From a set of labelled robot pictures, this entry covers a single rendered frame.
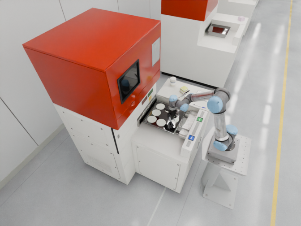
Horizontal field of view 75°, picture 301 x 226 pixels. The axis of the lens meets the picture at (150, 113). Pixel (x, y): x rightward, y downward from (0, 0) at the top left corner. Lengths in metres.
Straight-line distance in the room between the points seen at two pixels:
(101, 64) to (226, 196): 2.18
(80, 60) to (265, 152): 2.80
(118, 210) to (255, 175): 1.85
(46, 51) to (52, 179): 1.93
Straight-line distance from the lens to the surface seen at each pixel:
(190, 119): 2.17
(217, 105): 1.51
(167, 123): 2.09
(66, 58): 1.43
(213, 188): 2.78
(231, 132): 1.84
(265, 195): 2.99
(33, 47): 1.67
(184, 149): 1.85
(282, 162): 3.36
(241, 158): 2.10
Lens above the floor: 2.50
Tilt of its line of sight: 47 degrees down
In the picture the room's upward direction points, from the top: 2 degrees counter-clockwise
